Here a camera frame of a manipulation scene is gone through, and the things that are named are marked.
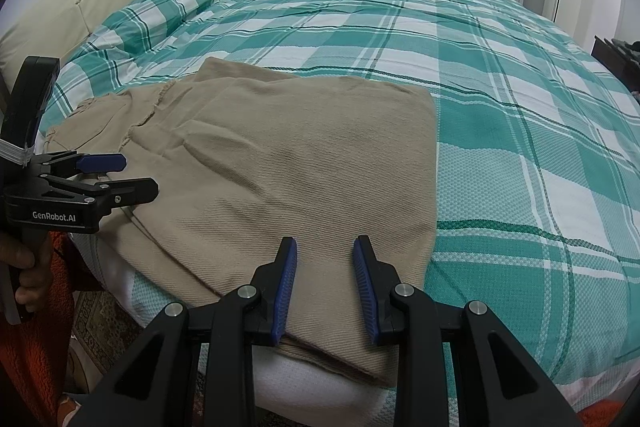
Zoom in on teal checked bed cover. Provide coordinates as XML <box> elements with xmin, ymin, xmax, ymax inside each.
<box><xmin>40</xmin><ymin>0</ymin><xmax>640</xmax><ymax>413</ymax></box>

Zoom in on dark patterned rug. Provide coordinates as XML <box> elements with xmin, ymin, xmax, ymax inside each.
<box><xmin>69</xmin><ymin>286</ymin><xmax>148</xmax><ymax>375</ymax></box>

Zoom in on white mattress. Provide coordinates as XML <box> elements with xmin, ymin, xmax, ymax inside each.
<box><xmin>75</xmin><ymin>232</ymin><xmax>453</xmax><ymax>427</ymax></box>

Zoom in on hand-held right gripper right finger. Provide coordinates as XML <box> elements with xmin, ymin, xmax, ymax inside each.
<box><xmin>351</xmin><ymin>234</ymin><xmax>585</xmax><ymax>427</ymax></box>

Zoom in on dark wooden nightstand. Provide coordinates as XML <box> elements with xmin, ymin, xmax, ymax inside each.
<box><xmin>592</xmin><ymin>34</ymin><xmax>640</xmax><ymax>94</ymax></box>

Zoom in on person's orange fleece clothing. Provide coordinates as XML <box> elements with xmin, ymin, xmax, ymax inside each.
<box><xmin>0</xmin><ymin>229</ymin><xmax>78</xmax><ymax>427</ymax></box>

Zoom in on person's left hand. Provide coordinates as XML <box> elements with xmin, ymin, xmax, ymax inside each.
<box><xmin>0</xmin><ymin>232</ymin><xmax>55</xmax><ymax>314</ymax></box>

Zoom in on khaki pants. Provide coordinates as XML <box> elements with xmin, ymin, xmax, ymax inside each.
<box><xmin>44</xmin><ymin>57</ymin><xmax>440</xmax><ymax>389</ymax></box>

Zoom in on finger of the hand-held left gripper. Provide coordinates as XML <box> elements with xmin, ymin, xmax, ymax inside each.
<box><xmin>40</xmin><ymin>176</ymin><xmax>160</xmax><ymax>208</ymax></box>
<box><xmin>37</xmin><ymin>151</ymin><xmax>128</xmax><ymax>178</ymax></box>

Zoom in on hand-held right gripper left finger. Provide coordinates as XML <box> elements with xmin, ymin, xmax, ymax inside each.
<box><xmin>70</xmin><ymin>236</ymin><xmax>299</xmax><ymax>427</ymax></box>

